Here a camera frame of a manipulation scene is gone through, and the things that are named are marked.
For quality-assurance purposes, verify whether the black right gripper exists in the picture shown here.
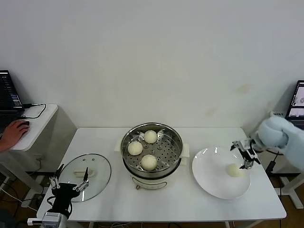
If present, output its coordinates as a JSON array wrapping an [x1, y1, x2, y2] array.
[[229, 144, 256, 170]]

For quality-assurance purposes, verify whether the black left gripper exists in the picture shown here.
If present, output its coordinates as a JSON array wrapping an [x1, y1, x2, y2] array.
[[49, 164, 90, 212]]

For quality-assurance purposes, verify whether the white steamed baozi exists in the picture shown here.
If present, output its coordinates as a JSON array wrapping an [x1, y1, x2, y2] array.
[[140, 154, 158, 171], [127, 141, 143, 156], [225, 163, 245, 178], [144, 130, 158, 144]]

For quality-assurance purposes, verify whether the round glass pot lid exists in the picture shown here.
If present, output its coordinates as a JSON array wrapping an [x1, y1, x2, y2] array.
[[57, 153, 112, 203]]

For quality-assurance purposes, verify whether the person's bare forearm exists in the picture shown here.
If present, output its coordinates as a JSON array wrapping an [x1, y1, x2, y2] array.
[[0, 136, 10, 153]]

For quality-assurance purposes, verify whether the stainless steel steamer basket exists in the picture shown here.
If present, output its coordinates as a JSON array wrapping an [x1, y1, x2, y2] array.
[[120, 122, 184, 179]]

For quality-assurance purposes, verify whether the person's bare hand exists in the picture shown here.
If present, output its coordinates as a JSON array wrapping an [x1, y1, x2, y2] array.
[[3, 120, 30, 150]]

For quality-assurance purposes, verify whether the white round plate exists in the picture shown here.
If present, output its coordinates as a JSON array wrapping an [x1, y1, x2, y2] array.
[[191, 147, 251, 200]]

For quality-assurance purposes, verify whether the cream electric cooker base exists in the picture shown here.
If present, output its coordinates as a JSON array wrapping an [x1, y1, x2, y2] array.
[[114, 139, 190, 190]]

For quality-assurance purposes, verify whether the black laptop with mouse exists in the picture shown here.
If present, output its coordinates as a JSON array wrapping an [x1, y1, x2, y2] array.
[[0, 69, 26, 141]]

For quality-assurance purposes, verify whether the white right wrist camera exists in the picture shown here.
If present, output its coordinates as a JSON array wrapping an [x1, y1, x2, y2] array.
[[233, 140, 249, 151]]

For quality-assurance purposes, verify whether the black cable with adapter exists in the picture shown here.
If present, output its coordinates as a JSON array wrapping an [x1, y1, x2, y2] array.
[[265, 152, 280, 175]]

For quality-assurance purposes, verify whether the white power strip with cable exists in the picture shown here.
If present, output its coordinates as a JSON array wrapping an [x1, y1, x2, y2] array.
[[0, 186, 45, 212]]

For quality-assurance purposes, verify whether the grey laptop showing camera views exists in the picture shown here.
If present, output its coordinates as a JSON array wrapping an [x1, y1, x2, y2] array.
[[285, 80, 304, 130]]

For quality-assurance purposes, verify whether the black laptop power cable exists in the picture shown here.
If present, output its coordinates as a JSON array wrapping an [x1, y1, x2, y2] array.
[[18, 103, 47, 119]]

